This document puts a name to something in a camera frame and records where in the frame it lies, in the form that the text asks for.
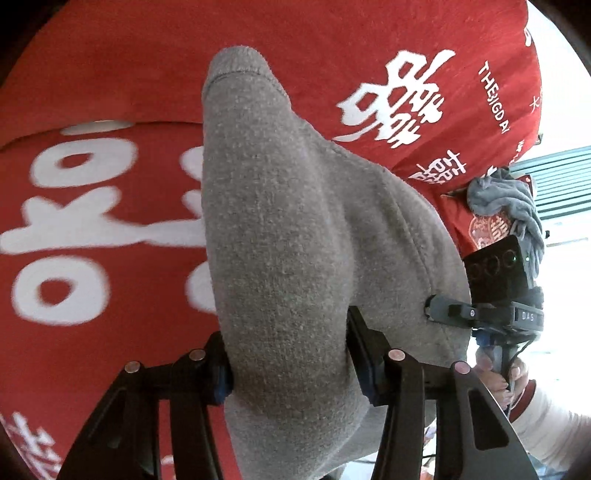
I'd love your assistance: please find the red sofa back cushion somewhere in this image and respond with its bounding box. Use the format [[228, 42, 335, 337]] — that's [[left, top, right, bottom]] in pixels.
[[0, 0, 544, 222]]

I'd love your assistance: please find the person's right hand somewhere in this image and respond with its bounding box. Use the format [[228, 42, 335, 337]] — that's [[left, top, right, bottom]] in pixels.
[[474, 348, 529, 410]]

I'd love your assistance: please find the grey cloth on cushion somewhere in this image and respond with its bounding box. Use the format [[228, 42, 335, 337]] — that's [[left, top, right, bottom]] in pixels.
[[467, 167, 546, 281]]

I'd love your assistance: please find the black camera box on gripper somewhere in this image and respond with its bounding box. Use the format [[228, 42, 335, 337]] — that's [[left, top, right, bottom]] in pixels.
[[463, 235, 535, 304]]

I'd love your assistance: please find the small red printed pillow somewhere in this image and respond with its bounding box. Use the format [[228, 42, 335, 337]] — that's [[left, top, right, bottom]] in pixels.
[[435, 175, 533, 257]]

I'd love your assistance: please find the red sofa seat cushion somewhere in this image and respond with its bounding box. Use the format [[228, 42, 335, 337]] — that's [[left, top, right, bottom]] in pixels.
[[1, 123, 218, 479]]

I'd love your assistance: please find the grey knitted garment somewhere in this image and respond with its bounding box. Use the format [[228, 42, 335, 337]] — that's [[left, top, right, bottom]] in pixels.
[[201, 47, 470, 479]]

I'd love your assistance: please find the white sleeve right forearm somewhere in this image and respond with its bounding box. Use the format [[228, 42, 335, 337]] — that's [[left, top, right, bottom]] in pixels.
[[510, 380, 590, 471]]

